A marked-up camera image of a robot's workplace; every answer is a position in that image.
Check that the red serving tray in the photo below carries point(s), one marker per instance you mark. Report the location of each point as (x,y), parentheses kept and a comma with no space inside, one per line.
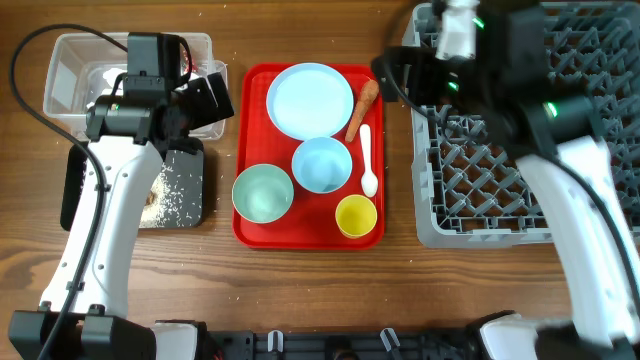
(310,222)

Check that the brown food scrap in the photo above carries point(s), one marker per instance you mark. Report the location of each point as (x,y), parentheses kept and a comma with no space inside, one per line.
(149,199)

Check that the white crumpled paper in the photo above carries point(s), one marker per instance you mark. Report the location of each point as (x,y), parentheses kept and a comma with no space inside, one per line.
(102,82)

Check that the light blue bowl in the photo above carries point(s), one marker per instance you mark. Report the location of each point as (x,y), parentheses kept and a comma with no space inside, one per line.
(322,165)

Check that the white rice pile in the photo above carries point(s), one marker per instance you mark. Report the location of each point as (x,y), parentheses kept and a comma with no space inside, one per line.
(178,190)

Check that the large light blue plate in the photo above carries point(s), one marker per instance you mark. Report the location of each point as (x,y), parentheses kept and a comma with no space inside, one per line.
(309,100)

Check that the white plastic spoon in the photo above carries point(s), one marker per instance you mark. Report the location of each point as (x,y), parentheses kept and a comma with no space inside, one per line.
(369,180)

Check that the black food waste tray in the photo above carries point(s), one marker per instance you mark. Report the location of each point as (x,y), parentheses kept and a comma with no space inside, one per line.
(76,166)

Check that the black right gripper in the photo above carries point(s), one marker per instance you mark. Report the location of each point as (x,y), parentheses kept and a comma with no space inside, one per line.
(427,69)

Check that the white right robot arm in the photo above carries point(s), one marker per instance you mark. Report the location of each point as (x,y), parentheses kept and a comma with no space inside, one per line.
(493,62)

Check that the yellow cup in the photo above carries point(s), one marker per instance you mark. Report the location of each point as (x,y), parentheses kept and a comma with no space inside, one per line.
(356,216)

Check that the orange carrot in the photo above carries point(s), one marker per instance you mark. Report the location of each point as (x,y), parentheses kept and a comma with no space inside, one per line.
(367,96)

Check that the clear plastic waste bin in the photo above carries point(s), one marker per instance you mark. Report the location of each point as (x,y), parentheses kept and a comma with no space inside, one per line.
(76,55)

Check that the green bowl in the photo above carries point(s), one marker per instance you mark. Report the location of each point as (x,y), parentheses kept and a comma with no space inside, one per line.
(262,193)

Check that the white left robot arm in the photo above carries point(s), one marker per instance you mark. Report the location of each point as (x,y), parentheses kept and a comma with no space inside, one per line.
(151,111)

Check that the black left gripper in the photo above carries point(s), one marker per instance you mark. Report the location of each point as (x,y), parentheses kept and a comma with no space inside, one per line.
(210,111)

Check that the grey dishwasher rack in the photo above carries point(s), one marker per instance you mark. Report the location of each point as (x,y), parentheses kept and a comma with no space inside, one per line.
(471,196)

